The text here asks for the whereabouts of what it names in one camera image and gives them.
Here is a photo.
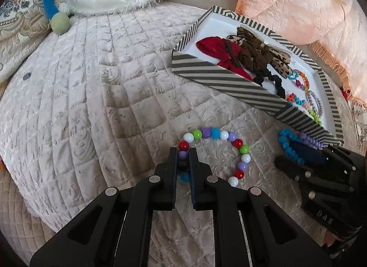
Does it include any green bead bracelet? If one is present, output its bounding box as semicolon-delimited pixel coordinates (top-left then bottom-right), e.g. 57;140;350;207
307;109;322;125

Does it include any brown scrunchie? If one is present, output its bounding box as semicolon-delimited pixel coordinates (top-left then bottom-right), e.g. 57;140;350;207
238;42;271;71

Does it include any rainbow translucent bead bracelet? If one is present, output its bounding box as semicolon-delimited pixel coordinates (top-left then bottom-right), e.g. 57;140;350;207
287;68;311;90

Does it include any black white striped box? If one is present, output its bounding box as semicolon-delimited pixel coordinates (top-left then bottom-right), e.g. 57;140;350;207
171;5;345;147

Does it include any leopard print hair bow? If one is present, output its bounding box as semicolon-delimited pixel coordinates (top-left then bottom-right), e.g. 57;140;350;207
226;26;291;79

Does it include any beige quilted bedspread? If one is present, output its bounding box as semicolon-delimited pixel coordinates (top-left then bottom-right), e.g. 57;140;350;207
0;1;359;267

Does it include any small multicolour bead bracelet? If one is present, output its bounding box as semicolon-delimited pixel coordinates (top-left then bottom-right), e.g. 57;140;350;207
286;93;307;108

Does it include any peach fringed cushion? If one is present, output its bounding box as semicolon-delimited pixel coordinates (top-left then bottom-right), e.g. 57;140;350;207
234;0;364;107

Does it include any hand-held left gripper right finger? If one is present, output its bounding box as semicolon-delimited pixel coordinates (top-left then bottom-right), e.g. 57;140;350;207
189;147;334;267

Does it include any large multicolour bead necklace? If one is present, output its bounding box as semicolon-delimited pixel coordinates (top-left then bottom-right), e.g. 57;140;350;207
178;127;252;188

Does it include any floral embroidered pillow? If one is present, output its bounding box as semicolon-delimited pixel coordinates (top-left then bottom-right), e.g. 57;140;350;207
0;0;68;84

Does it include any red velvet hair bow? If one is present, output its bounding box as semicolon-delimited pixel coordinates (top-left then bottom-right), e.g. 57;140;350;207
196;37;254;82

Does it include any purple bead bracelet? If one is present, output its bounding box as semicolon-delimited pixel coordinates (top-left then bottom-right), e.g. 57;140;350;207
299;133;326;149

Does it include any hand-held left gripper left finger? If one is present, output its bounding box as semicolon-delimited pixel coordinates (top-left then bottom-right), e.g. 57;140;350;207
29;147;179;267

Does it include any person's right hand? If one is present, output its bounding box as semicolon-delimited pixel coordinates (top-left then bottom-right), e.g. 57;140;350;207
321;230;340;247

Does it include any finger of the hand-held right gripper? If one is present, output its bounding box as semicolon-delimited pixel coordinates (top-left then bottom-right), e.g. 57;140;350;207
275;142;330;199
326;143;361;193

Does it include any black scrunchie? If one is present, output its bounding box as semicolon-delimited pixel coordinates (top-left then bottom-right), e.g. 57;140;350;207
252;67;286;99

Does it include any cyan bead bracelet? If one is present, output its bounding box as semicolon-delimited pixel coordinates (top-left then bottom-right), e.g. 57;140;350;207
278;129;305;165

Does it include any cream floral cushion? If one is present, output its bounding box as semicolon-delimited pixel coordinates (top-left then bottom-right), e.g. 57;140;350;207
348;101;367;153

